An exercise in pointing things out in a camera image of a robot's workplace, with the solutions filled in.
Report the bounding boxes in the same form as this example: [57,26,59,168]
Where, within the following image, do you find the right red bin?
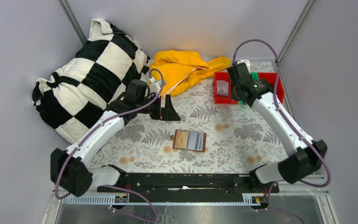
[258,72,285,103]

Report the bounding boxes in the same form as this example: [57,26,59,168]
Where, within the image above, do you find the green bin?
[237,72,259,105]

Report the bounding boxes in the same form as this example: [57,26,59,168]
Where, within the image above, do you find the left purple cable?
[54,68,166,223]

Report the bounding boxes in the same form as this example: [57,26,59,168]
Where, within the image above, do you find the yellow cloth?
[150,50,231,97]

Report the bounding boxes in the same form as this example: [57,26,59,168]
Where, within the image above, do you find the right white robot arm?
[227,63,327,184]

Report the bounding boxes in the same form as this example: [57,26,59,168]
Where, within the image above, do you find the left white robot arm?
[50,78,180,199]

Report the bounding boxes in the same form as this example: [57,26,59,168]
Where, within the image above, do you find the purple cable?
[232,39,331,224]
[54,68,166,223]

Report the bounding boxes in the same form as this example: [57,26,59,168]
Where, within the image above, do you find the floral table mat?
[90,77,287,174]

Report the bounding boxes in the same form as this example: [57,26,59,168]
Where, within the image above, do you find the aluminium frame rail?
[277,175,330,196]

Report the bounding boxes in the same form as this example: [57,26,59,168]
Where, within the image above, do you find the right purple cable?
[232,39,331,224]

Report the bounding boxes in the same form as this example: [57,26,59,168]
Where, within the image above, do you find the brown leather card holder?
[172,130,207,152]

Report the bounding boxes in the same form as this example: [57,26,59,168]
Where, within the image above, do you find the silver VIP card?
[216,80,229,96]

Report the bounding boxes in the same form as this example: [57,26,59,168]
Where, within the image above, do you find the left red bin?
[213,72,237,104]

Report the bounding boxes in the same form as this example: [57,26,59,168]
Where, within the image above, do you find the black white checkered pillow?
[32,18,149,143]

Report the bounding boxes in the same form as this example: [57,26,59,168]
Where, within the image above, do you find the red bin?
[213,72,237,104]
[258,72,285,103]

